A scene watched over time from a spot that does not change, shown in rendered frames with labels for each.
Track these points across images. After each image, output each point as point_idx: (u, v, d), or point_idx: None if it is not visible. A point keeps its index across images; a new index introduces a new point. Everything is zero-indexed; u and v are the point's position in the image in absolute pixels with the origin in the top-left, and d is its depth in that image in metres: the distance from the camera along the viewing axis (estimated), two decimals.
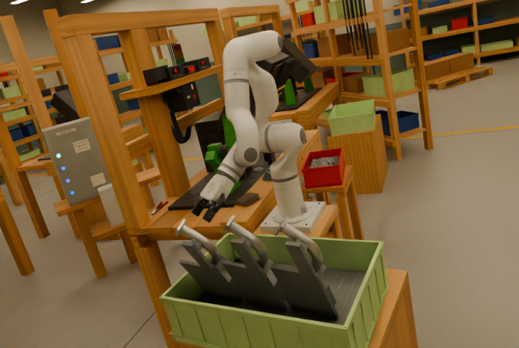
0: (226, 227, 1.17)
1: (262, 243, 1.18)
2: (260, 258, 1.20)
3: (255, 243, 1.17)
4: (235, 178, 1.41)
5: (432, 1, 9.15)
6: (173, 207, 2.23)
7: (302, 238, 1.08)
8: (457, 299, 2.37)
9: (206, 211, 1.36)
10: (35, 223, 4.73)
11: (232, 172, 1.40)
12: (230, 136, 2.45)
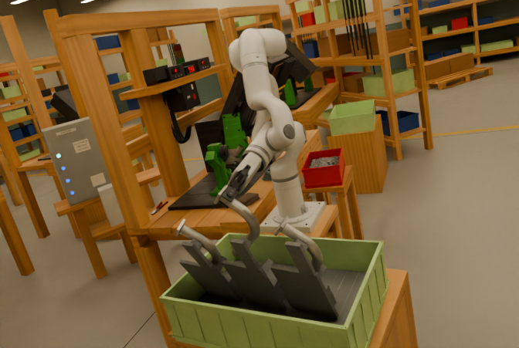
0: (218, 197, 1.15)
1: (254, 215, 1.16)
2: (252, 231, 1.17)
3: (246, 214, 1.14)
4: (262, 154, 1.23)
5: (432, 1, 9.15)
6: (173, 207, 2.23)
7: (302, 238, 1.08)
8: (457, 299, 2.37)
9: (226, 189, 1.16)
10: (35, 223, 4.73)
11: (257, 148, 1.24)
12: (230, 136, 2.45)
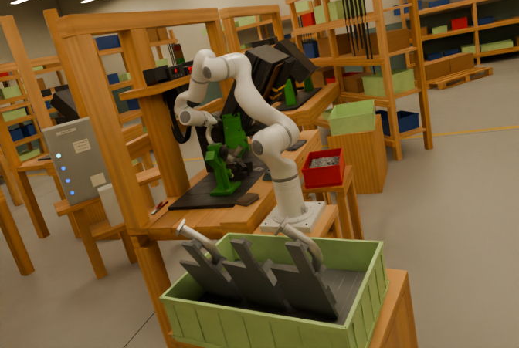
0: (217, 116, 2.40)
1: (205, 132, 2.41)
2: (210, 138, 2.43)
3: None
4: None
5: (432, 1, 9.15)
6: (173, 207, 2.23)
7: (302, 238, 1.08)
8: (457, 299, 2.37)
9: None
10: (35, 223, 4.73)
11: None
12: (230, 136, 2.45)
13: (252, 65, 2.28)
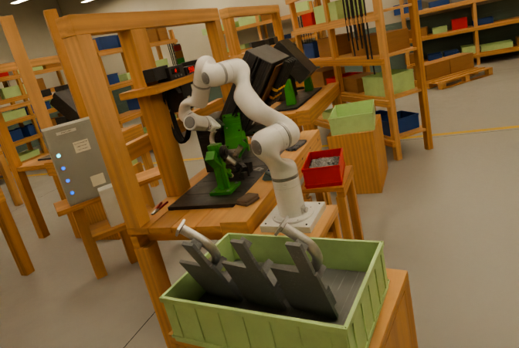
0: (221, 121, 2.45)
1: (209, 136, 2.46)
2: None
3: None
4: None
5: (432, 1, 9.15)
6: (173, 207, 2.23)
7: (302, 238, 1.08)
8: (457, 299, 2.37)
9: (216, 120, 2.43)
10: (35, 223, 4.73)
11: None
12: (230, 136, 2.45)
13: (252, 65, 2.28)
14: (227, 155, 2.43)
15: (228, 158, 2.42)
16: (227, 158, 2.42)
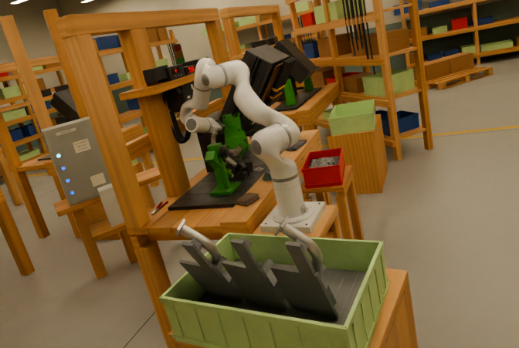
0: (222, 123, 2.46)
1: (210, 138, 2.48)
2: None
3: None
4: None
5: (432, 1, 9.15)
6: (173, 207, 2.23)
7: (302, 238, 1.08)
8: (457, 299, 2.37)
9: None
10: (35, 223, 4.73)
11: None
12: (230, 136, 2.45)
13: (252, 65, 2.28)
14: (228, 157, 2.44)
15: (229, 160, 2.43)
16: (228, 160, 2.43)
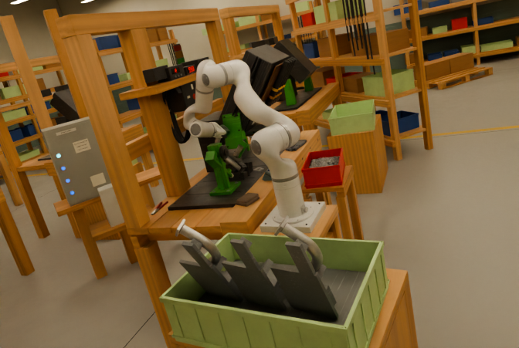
0: (225, 127, 2.45)
1: (215, 142, 2.47)
2: None
3: None
4: None
5: (432, 1, 9.15)
6: (173, 207, 2.23)
7: (302, 238, 1.08)
8: (457, 299, 2.37)
9: None
10: (35, 223, 4.73)
11: None
12: (230, 136, 2.45)
13: (252, 65, 2.28)
14: (232, 160, 2.43)
15: (234, 163, 2.42)
16: (232, 163, 2.42)
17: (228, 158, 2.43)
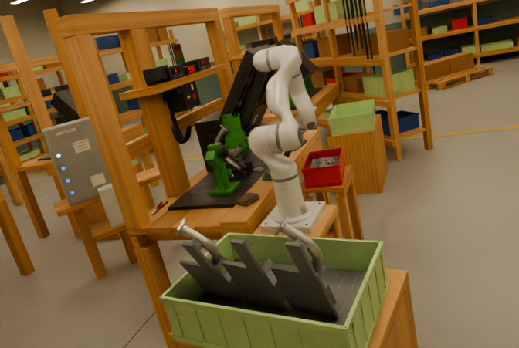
0: (225, 127, 2.45)
1: (215, 142, 2.47)
2: None
3: None
4: None
5: (432, 1, 9.15)
6: (173, 207, 2.23)
7: (302, 238, 1.08)
8: (457, 299, 2.37)
9: (290, 153, 2.34)
10: (35, 223, 4.73)
11: None
12: (230, 136, 2.45)
13: (252, 65, 2.28)
14: (232, 160, 2.43)
15: (234, 163, 2.42)
16: (232, 163, 2.42)
17: (228, 158, 2.43)
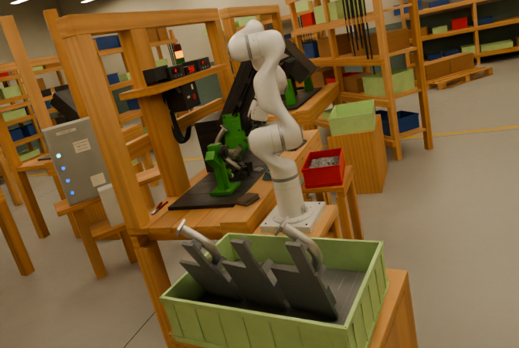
0: (225, 127, 2.45)
1: (215, 142, 2.47)
2: None
3: None
4: (256, 97, 2.08)
5: (432, 1, 9.15)
6: (173, 207, 2.23)
7: (302, 238, 1.08)
8: (457, 299, 2.37)
9: (253, 127, 2.16)
10: (35, 223, 4.73)
11: (255, 95, 2.10)
12: (230, 136, 2.45)
13: (252, 65, 2.28)
14: (232, 160, 2.43)
15: (234, 163, 2.42)
16: (232, 163, 2.42)
17: (228, 158, 2.43)
